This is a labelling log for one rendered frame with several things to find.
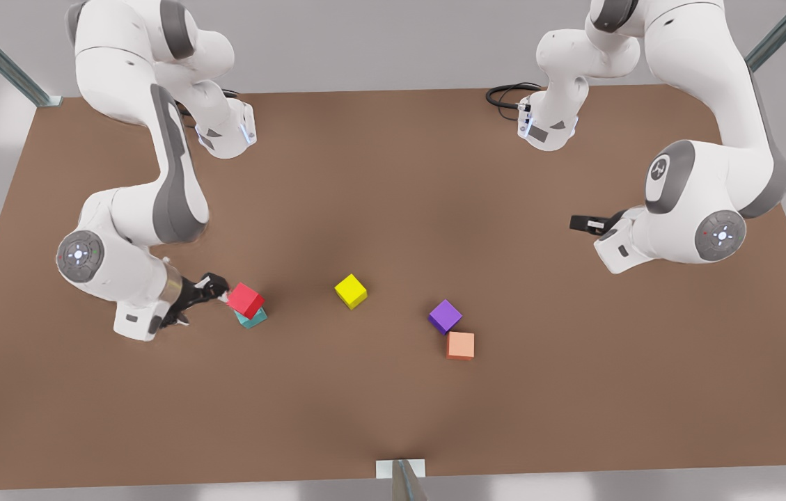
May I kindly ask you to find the orange wooden cube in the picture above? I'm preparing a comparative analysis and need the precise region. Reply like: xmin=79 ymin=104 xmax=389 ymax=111
xmin=446 ymin=331 xmax=475 ymax=361

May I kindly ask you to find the purple wooden cube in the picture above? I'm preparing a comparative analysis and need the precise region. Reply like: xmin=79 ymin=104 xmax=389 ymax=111
xmin=427 ymin=299 xmax=464 ymax=335

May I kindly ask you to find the yellow wooden cube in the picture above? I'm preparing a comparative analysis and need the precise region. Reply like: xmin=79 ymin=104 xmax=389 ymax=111
xmin=334 ymin=273 xmax=368 ymax=310

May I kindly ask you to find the black cable loop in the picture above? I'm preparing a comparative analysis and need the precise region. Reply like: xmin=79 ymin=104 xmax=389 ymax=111
xmin=485 ymin=82 xmax=544 ymax=109

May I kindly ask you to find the red wooden cube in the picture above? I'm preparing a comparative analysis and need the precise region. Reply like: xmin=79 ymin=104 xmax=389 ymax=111
xmin=227 ymin=283 xmax=265 ymax=319

